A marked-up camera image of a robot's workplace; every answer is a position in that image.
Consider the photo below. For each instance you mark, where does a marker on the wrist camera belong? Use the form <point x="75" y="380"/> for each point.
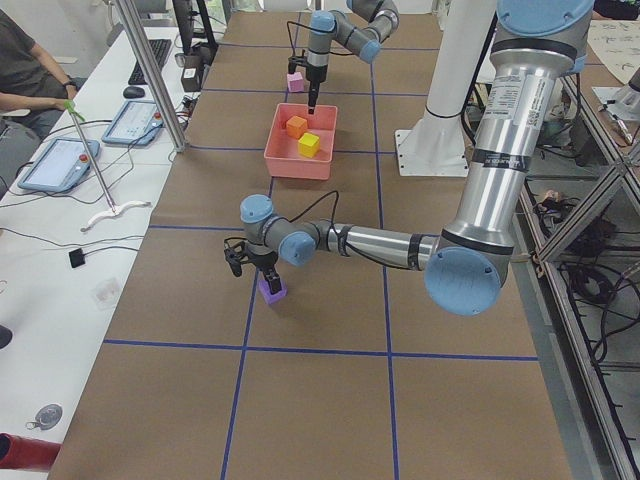
<point x="295" y="62"/>
<point x="235" y="253"/>

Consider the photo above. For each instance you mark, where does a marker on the aluminium frame post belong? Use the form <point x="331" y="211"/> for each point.
<point x="143" y="53"/>

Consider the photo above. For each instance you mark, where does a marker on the near teach pendant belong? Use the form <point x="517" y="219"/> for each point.
<point x="58" y="168"/>

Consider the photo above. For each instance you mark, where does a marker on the seated person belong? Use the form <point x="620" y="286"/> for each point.
<point x="31" y="80"/>

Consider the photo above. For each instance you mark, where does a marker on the small black square device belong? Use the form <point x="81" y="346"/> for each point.
<point x="77" y="258"/>

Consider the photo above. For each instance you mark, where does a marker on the pink foam block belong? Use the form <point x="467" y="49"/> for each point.
<point x="295" y="82"/>

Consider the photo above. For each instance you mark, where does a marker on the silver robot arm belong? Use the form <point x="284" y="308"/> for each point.
<point x="494" y="78"/>
<point x="328" y="26"/>

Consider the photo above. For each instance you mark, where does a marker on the orange foam block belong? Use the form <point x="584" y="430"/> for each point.
<point x="296" y="126"/>

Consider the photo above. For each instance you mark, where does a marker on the pink plastic bin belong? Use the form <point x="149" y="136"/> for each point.
<point x="281" y="152"/>

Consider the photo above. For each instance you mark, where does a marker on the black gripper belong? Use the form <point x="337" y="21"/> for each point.
<point x="315" y="75"/>
<point x="263" y="261"/>

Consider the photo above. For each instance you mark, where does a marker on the yellow foam block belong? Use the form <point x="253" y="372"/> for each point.
<point x="308" y="145"/>

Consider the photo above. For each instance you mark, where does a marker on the teach pendant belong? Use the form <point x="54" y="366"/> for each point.
<point x="136" y="124"/>
<point x="58" y="168"/>

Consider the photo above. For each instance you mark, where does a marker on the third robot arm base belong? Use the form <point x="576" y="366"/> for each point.
<point x="621" y="103"/>

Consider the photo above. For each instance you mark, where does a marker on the far teach pendant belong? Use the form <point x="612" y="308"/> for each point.
<point x="136" y="124"/>

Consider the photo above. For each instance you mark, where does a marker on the red cylinder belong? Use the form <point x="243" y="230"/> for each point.
<point x="21" y="453"/>

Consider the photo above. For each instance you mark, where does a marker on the black computer mouse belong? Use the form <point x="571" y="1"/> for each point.
<point x="133" y="92"/>

